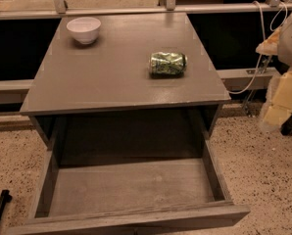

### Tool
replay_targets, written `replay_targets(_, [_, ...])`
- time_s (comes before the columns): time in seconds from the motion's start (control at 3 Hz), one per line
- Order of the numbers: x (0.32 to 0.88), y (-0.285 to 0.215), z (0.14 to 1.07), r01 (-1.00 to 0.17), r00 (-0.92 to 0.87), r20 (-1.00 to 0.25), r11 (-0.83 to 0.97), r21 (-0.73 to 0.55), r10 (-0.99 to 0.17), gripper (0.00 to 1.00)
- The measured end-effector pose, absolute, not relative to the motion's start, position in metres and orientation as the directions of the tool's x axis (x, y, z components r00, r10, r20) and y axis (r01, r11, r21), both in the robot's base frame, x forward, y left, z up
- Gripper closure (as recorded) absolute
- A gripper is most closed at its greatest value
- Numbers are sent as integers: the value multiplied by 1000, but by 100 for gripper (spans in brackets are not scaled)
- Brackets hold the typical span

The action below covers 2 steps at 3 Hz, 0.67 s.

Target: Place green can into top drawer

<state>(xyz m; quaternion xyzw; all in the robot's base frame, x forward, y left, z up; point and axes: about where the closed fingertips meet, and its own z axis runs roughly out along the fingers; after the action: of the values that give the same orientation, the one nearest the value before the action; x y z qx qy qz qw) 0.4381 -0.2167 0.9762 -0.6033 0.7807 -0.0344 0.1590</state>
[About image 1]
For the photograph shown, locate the metal railing frame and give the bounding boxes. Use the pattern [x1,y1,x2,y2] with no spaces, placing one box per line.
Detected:
[0,0,292,22]

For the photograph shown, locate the crushed green soda can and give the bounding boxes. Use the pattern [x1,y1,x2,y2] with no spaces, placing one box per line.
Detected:
[149,52,187,75]

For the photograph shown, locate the white cable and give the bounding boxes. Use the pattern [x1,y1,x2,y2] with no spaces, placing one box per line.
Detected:
[226,0,289,95]

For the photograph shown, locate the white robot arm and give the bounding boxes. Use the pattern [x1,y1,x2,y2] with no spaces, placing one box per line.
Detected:
[256,13,292,131]

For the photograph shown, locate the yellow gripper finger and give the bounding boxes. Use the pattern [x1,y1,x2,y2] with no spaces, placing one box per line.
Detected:
[256,28,280,56]
[259,67,292,132]

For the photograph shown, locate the grey wooden cabinet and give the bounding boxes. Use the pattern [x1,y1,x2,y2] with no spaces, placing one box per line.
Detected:
[21,13,229,147]

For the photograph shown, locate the white ceramic bowl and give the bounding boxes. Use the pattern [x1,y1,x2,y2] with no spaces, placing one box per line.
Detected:
[67,17,101,44]

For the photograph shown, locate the open grey top drawer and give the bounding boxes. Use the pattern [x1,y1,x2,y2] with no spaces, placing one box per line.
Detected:
[8,137,250,235]

